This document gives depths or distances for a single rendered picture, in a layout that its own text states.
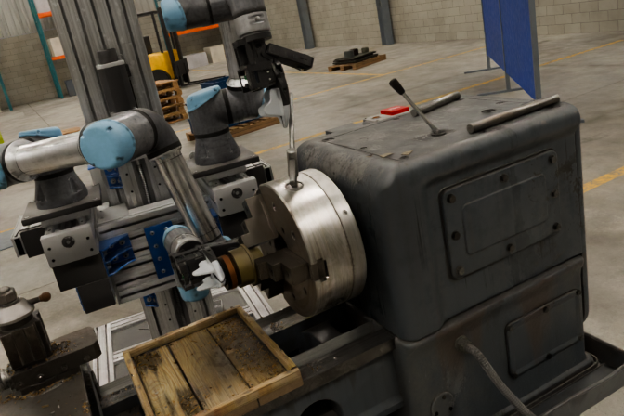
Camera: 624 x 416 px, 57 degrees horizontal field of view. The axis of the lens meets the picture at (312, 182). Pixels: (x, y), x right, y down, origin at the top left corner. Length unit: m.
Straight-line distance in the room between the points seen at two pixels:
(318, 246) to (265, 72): 0.40
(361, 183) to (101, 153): 0.63
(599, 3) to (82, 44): 11.56
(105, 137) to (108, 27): 0.64
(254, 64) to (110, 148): 0.41
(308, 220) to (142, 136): 0.51
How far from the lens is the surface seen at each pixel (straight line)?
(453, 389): 1.46
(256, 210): 1.30
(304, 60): 1.33
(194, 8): 1.40
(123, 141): 1.44
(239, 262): 1.24
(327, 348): 1.36
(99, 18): 2.01
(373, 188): 1.18
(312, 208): 1.19
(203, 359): 1.38
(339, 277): 1.22
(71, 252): 1.78
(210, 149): 1.88
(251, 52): 1.30
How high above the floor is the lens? 1.59
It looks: 17 degrees down
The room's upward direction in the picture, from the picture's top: 11 degrees counter-clockwise
